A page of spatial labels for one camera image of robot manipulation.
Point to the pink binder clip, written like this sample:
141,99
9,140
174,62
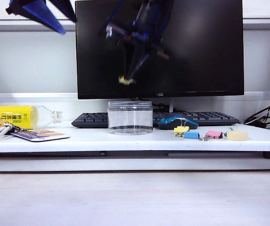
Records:
215,134

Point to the black computer monitor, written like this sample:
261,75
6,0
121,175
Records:
207,66

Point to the black computer keyboard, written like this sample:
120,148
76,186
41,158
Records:
210,118

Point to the beige plastic jar lid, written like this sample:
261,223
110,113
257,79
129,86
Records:
238,135

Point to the yellow binder clip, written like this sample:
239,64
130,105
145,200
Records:
125,80
181,130

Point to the black and blue mouse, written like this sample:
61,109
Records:
170,123

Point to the plastic bottle yellow label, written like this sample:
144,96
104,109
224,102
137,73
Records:
12,115

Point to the white desk riser board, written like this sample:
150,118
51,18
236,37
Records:
125,143

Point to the teal binder clip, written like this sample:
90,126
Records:
230,129

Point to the round transparent plastic jar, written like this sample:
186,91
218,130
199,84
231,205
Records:
130,117

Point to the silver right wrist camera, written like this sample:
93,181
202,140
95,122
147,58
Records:
113,30

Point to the grey aluminium partition frame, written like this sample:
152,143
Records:
259,23

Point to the purple orange card tag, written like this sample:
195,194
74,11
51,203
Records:
43,135

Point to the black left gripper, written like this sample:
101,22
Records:
15,7

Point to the blue binder clip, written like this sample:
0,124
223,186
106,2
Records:
191,135

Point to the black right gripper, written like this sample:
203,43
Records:
146,40

